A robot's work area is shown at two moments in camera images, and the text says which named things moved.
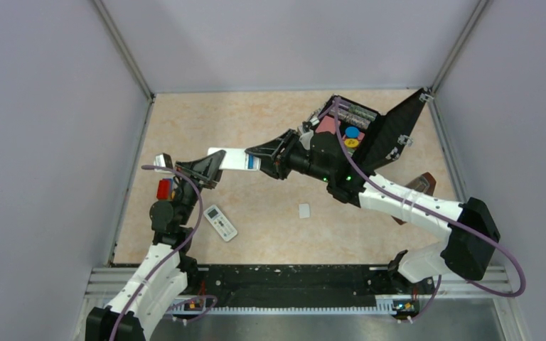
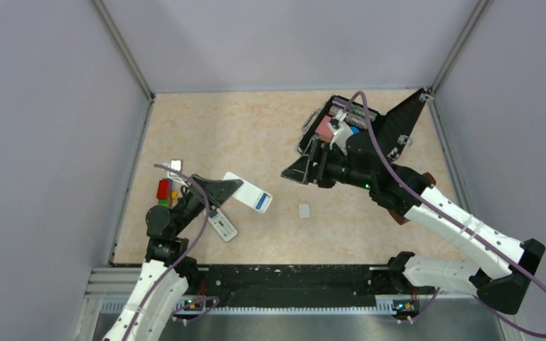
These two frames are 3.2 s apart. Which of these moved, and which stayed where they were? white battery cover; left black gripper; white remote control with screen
Moved: left black gripper
Stayed: white battery cover; white remote control with screen
